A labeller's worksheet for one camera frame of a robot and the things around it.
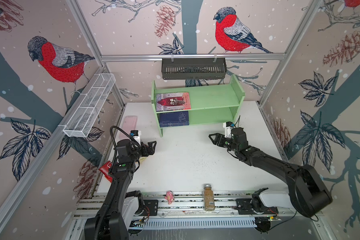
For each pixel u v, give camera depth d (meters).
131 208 0.56
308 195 0.42
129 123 1.07
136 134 0.73
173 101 0.84
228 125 0.79
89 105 0.79
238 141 0.67
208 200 0.72
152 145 0.76
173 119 0.90
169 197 0.75
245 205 0.73
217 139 0.77
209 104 0.83
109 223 0.39
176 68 1.07
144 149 0.73
